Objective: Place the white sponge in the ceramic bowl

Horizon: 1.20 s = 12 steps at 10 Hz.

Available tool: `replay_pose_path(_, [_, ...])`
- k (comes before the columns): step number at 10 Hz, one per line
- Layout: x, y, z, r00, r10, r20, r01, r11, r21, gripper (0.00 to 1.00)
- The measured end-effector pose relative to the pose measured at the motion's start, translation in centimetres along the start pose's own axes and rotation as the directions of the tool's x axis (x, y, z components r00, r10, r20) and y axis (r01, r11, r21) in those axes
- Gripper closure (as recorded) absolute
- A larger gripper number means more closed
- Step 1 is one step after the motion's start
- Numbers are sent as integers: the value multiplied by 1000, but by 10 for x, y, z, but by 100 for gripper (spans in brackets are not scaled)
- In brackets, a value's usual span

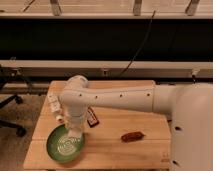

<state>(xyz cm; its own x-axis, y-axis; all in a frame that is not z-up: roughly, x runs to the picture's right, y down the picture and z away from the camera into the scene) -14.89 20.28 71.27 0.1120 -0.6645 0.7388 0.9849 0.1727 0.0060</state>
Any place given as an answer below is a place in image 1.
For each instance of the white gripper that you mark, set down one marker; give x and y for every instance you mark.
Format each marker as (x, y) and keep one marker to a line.
(75, 129)

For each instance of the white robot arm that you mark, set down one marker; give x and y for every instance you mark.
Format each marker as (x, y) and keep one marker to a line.
(191, 108)

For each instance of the white sponge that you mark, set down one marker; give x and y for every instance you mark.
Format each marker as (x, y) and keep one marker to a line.
(54, 103)

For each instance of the green ceramic bowl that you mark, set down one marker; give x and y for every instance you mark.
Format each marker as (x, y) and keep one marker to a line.
(62, 148)

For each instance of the dark red snack packet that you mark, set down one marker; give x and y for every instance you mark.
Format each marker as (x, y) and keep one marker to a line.
(92, 119)

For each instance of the wooden table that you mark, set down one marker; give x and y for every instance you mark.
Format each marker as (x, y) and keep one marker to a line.
(122, 140)

